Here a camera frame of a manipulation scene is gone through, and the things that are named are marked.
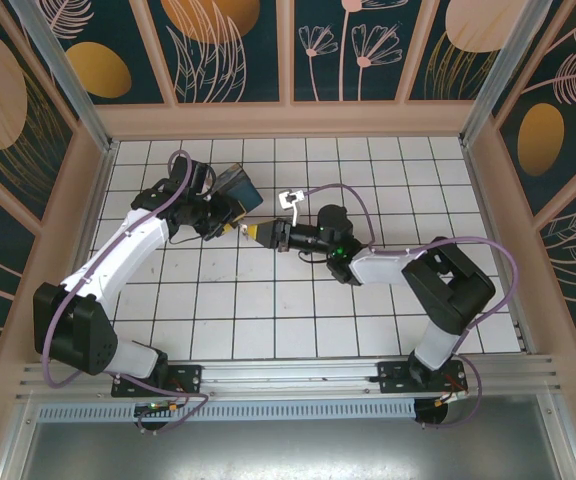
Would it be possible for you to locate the starry night painted tin box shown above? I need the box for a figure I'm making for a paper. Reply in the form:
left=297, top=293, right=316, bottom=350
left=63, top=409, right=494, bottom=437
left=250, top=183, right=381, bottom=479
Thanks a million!
left=212, top=162, right=264, bottom=215

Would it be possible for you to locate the grey metal sheet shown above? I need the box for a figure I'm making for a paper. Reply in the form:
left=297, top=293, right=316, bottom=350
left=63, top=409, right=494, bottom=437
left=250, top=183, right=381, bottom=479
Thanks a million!
left=0, top=394, right=576, bottom=480

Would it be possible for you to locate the aluminium mounting rail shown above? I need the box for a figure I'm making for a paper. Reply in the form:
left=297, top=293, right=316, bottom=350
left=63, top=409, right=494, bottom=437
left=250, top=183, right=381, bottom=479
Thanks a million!
left=15, top=353, right=564, bottom=401

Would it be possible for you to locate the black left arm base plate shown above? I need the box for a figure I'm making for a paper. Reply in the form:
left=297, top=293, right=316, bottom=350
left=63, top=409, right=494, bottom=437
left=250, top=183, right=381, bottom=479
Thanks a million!
left=111, top=364, right=204, bottom=399

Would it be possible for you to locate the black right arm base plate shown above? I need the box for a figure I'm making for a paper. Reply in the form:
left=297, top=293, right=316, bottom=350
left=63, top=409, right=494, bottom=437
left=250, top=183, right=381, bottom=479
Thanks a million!
left=376, top=359, right=469, bottom=396

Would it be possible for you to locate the slotted grey cable duct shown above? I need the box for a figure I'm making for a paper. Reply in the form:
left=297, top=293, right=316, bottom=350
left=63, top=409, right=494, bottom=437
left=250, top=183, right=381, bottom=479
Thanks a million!
left=35, top=398, right=418, bottom=421

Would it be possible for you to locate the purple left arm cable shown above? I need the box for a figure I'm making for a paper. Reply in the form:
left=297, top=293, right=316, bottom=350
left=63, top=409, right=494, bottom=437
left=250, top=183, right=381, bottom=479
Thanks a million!
left=40, top=148, right=210, bottom=436

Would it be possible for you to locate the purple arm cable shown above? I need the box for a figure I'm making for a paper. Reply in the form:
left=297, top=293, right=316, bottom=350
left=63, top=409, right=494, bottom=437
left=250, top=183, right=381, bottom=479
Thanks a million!
left=40, top=148, right=210, bottom=436
left=300, top=183, right=522, bottom=431

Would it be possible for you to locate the aluminium frame post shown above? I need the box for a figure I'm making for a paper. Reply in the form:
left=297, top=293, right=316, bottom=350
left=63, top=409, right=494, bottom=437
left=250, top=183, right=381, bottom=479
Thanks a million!
left=460, top=0, right=552, bottom=146
left=7, top=0, right=120, bottom=154

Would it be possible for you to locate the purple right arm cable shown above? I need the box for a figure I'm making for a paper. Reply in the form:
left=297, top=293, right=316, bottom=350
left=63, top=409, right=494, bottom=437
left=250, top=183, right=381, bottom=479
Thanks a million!
left=300, top=183, right=522, bottom=431

